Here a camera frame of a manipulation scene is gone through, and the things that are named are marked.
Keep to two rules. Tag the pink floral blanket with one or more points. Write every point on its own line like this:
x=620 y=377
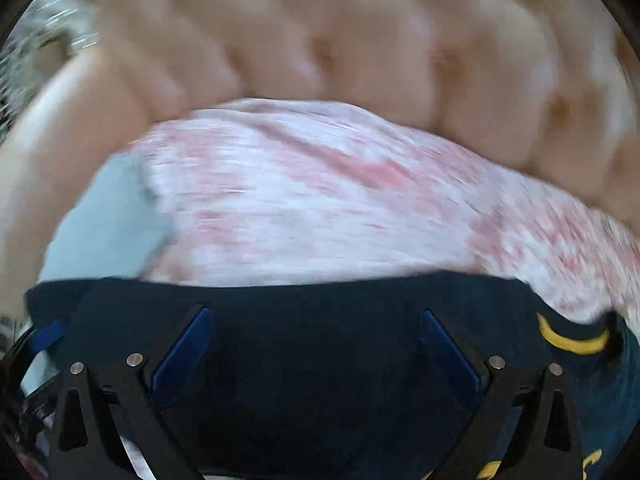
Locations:
x=325 y=200

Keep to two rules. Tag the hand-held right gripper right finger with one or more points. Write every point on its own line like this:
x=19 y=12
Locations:
x=447 y=360

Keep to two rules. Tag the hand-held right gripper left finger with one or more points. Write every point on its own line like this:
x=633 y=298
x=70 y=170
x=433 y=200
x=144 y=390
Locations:
x=182 y=355

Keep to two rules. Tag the navy sweater yellow lettering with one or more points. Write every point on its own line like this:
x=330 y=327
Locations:
x=310 y=360

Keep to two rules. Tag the beige tufted leather sofa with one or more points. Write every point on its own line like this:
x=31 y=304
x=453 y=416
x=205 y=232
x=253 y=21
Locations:
x=350 y=35

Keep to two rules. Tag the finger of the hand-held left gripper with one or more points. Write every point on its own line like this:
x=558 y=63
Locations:
x=49 y=337

